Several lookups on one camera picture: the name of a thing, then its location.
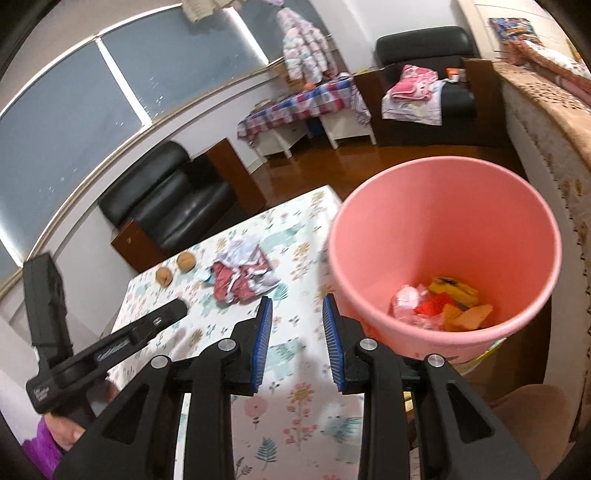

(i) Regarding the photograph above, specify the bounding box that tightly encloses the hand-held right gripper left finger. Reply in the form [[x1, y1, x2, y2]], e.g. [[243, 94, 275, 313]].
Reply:
[[53, 296, 274, 480]]

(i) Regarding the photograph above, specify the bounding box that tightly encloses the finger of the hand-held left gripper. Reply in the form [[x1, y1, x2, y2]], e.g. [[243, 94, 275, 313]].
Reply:
[[74, 299, 188, 371]]

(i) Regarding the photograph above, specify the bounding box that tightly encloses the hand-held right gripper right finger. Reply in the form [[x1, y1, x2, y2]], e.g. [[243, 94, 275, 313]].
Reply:
[[322, 294, 541, 480]]

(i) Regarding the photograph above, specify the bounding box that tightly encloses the red foam net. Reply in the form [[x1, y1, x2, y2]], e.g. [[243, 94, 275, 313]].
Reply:
[[416, 295, 452, 318]]

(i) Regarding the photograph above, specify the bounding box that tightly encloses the pink plastic bucket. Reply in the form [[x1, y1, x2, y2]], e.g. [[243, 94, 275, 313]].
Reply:
[[327, 156, 563, 365]]

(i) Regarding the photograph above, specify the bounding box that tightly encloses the person's left forearm purple sleeve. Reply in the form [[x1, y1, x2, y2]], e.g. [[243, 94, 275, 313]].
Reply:
[[21, 418, 64, 479]]

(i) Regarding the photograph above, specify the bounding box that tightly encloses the person's left hand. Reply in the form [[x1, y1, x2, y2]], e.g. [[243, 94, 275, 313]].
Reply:
[[48, 407, 89, 452]]

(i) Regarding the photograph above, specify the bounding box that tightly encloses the red white crumpled wrapper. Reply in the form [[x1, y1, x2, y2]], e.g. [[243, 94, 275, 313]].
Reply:
[[212, 239, 281, 306]]

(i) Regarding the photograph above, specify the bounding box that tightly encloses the pink white plastic wrapper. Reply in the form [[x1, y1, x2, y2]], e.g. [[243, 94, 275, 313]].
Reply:
[[390, 284, 431, 325]]

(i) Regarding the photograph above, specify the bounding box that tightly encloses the table with floral tablecloth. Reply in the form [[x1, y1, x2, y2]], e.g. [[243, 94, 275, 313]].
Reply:
[[99, 185, 416, 480]]

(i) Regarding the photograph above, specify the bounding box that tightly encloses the black armchair with wooden sides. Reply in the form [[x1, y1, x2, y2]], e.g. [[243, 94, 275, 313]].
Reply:
[[98, 138, 267, 274]]

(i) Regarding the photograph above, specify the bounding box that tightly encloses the orange plastic wrapper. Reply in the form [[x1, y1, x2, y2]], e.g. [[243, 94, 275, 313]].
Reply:
[[441, 304, 495, 332]]

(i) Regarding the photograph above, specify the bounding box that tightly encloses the colourful cardboard box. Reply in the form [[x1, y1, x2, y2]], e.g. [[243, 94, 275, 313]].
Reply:
[[457, 337, 509, 376]]

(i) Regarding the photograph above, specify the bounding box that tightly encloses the large curved window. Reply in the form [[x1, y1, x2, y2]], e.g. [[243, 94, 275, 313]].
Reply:
[[0, 0, 328, 280]]

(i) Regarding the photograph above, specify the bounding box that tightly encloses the brown stool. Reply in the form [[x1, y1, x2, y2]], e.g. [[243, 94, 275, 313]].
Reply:
[[480, 383, 572, 480]]

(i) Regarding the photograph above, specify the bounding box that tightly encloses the white side table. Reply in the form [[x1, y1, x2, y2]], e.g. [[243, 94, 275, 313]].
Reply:
[[254, 111, 377, 160]]

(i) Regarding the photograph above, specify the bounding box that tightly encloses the plaid-covered side table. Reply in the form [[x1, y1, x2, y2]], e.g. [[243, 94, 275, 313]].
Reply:
[[238, 76, 371, 147]]

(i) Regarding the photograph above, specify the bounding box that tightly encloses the white printed cloth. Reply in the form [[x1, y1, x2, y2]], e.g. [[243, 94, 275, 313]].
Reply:
[[381, 78, 448, 127]]

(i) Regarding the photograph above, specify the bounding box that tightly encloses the pink printed garment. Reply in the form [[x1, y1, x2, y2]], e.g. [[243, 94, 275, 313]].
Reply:
[[390, 65, 440, 102]]

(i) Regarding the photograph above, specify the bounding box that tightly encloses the bed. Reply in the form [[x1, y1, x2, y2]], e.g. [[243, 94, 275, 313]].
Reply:
[[457, 0, 591, 441]]

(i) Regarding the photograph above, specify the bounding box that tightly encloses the pink white puffer jacket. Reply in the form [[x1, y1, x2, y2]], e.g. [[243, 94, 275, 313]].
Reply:
[[276, 7, 331, 85]]

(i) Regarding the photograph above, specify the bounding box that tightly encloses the wide black leather armchair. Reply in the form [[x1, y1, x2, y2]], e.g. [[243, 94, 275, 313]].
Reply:
[[353, 26, 498, 148]]

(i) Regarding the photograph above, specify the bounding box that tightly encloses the brown floral blanket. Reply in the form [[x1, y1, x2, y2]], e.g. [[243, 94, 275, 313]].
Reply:
[[493, 60, 591, 197]]

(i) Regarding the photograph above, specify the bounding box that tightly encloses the beige hanging jacket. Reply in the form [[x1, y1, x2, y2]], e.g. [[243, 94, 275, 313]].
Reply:
[[182, 0, 249, 22]]

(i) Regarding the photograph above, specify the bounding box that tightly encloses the red white quilt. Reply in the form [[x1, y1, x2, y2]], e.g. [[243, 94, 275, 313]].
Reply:
[[508, 39, 591, 99]]

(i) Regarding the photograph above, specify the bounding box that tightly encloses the colourful printed cushion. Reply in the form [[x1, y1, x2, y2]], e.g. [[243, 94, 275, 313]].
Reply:
[[488, 17, 539, 45]]

